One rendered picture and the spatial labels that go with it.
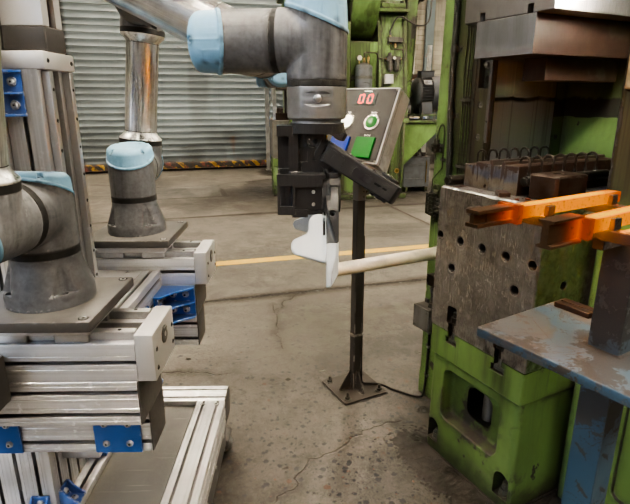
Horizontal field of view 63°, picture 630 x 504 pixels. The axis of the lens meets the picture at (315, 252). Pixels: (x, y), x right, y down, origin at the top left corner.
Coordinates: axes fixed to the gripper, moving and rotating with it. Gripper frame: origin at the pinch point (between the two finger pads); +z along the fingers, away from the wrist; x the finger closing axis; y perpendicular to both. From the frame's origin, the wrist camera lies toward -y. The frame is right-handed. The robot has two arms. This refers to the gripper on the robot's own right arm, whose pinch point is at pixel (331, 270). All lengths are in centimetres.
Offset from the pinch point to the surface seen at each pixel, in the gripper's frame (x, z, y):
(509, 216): -21.0, -2.8, -32.7
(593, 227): -9.3, -3.6, -41.3
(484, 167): -78, -4, -47
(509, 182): -69, -1, -51
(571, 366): -13, 23, -44
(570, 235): -9.1, -2.4, -37.7
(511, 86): -100, -27, -61
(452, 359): -75, 55, -42
